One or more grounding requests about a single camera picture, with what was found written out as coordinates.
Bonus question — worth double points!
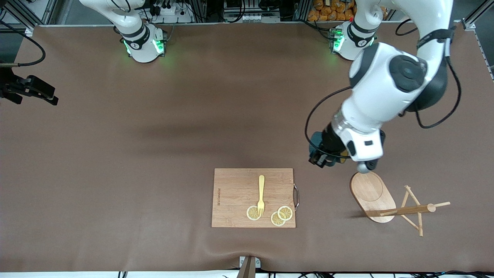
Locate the brown table cover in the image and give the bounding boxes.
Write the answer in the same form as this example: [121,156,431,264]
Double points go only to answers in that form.
[0,21,494,273]

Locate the orange snack bags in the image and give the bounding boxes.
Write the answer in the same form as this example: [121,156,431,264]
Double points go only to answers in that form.
[308,0,357,22]

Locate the wooden cutting board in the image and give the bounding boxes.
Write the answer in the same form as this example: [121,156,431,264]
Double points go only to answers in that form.
[211,168,300,228]

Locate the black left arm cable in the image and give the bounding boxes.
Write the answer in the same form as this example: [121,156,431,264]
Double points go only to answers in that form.
[305,17,462,159]

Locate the oval wooden base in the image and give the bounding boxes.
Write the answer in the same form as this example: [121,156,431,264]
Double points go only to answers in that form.
[350,171,397,224]

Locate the white power strip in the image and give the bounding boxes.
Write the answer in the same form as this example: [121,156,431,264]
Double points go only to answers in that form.
[151,0,193,24]

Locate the grey socket strip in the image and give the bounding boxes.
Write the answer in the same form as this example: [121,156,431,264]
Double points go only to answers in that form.
[224,14,280,23]

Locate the yellow fork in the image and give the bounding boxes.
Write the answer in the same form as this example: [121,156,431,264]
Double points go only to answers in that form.
[257,175,266,217]

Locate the wooden peg rack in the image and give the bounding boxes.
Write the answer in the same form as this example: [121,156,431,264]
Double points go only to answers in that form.
[365,185,451,237]

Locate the dark green cup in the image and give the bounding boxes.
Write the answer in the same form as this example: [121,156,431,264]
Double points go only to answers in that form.
[309,131,351,164]

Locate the aluminium frame post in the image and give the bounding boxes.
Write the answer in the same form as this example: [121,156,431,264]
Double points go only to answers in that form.
[461,0,494,29]

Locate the camera pole bracket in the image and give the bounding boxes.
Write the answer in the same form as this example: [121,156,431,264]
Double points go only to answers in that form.
[236,256,261,278]

